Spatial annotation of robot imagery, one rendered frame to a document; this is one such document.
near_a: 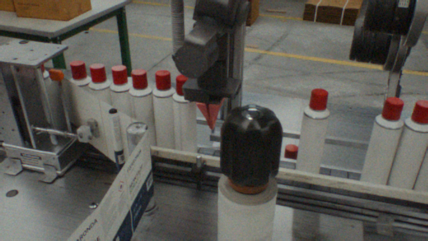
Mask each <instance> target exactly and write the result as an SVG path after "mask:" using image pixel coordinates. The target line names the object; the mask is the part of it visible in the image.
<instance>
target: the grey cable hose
mask: <svg viewBox="0 0 428 241"><path fill-rule="evenodd" d="M184 9H185V7H184V0H170V17H171V42H173V54H171V58H173V61H175V53H176V51H177V50H178V49H179V48H180V47H181V46H182V45H183V42H184V39H185V12H184V11H185V10H184Z"/></svg>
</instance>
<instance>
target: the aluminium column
mask: <svg viewBox="0 0 428 241"><path fill-rule="evenodd" d="M245 24H246V22H245V23H244V24H243V25H242V26H241V29H240V30H239V31H238V32H237V33H236V34H234V46H233V62H232V78H235V79H240V80H241V89H240V92H239V95H236V98H235V99H234V100H231V110H232V109H233V108H235V107H237V106H242V94H243V66H244V52H245ZM231 46H232V33H228V40H227V78H230V75H231ZM228 101H229V98H225V99H224V119H225V118H226V116H227V114H229V108H228Z"/></svg>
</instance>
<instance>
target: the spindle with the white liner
mask: <svg viewBox="0 0 428 241"><path fill-rule="evenodd" d="M282 141H283V128H282V125H281V123H280V120H279V118H278V117H277V116H276V114H275V113H274V111H272V110H271V109H269V108H267V107H261V106H257V105H245V106H237V107H235V108H233V109H232V110H231V111H230V112H229V114H227V116H226V118H225V121H224V123H223V124H222V127H221V132H220V167H221V171H222V173H223V175H222V176H221V178H220V180H219V181H218V224H217V229H218V237H217V241H271V239H272V234H273V220H274V214H275V202H276V197H277V192H278V184H277V181H275V179H274V177H275V176H277V174H278V172H279V169H280V158H281V152H282Z"/></svg>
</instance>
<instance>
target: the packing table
mask: <svg viewBox="0 0 428 241"><path fill-rule="evenodd" d="M90 2H91V7H92V9H91V10H90V11H88V12H86V13H84V14H81V15H80V16H78V17H76V18H74V19H71V20H69V21H59V20H45V19H37V18H23V17H17V13H16V12H15V13H14V12H13V11H2V10H0V36H4V37H9V38H17V39H22V40H30V41H38V42H43V43H54V44H55V45H61V41H64V40H66V39H68V38H70V37H72V36H75V35H76V34H78V33H80V32H82V31H85V30H87V29H89V28H91V27H94V26H96V25H97V24H99V23H101V22H104V21H106V20H108V19H110V18H112V17H114V16H115V15H116V16H117V25H118V37H119V42H120V53H121V59H122V65H123V66H125V67H126V68H127V76H128V77H130V78H132V77H131V72H132V68H131V55H130V48H129V36H128V30H127V18H126V11H125V6H126V5H127V4H130V3H133V0H90ZM52 64H53V67H54V68H60V69H67V67H66V61H65V57H64V53H63V52H62V53H60V54H59V55H58V56H56V57H54V58H52Z"/></svg>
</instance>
